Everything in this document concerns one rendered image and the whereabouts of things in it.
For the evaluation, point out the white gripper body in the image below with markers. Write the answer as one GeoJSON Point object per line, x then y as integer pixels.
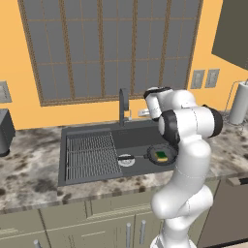
{"type": "Point", "coordinates": [143, 112]}

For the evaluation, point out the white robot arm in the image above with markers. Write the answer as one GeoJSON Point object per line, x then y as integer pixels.
{"type": "Point", "coordinates": [190, 155]}

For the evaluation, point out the yellow green sponge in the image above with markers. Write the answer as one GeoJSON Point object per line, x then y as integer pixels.
{"type": "Point", "coordinates": [161, 156]}

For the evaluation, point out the black pan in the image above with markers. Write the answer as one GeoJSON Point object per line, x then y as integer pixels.
{"type": "Point", "coordinates": [151, 160]}

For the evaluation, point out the dark grey sink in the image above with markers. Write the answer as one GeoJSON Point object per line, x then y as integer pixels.
{"type": "Point", "coordinates": [90, 155]}

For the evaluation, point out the dark grey tap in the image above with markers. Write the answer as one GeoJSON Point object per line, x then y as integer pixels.
{"type": "Point", "coordinates": [123, 103]}

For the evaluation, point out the brown framed window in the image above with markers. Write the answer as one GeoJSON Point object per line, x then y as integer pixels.
{"type": "Point", "coordinates": [109, 48]}

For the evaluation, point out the white paper towel roll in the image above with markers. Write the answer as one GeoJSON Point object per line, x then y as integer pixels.
{"type": "Point", "coordinates": [239, 103]}

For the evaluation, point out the beige drawer front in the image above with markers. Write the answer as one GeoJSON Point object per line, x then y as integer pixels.
{"type": "Point", "coordinates": [119, 206]}
{"type": "Point", "coordinates": [19, 221]}

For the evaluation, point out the beige cupboard door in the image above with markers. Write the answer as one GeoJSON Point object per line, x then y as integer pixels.
{"type": "Point", "coordinates": [151, 231]}
{"type": "Point", "coordinates": [19, 240]}
{"type": "Point", "coordinates": [90, 234]}

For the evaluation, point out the grey dishwasher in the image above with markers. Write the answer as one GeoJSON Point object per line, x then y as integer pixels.
{"type": "Point", "coordinates": [226, 216]}

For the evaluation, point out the dark grey toaster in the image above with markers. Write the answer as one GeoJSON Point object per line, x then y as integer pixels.
{"type": "Point", "coordinates": [6, 132]}

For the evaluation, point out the grey wall socket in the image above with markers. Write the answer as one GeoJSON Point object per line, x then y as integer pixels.
{"type": "Point", "coordinates": [212, 78]}
{"type": "Point", "coordinates": [197, 79]}
{"type": "Point", "coordinates": [4, 92]}

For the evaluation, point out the dark grey wall cupboard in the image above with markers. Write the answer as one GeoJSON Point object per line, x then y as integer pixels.
{"type": "Point", "coordinates": [232, 29]}

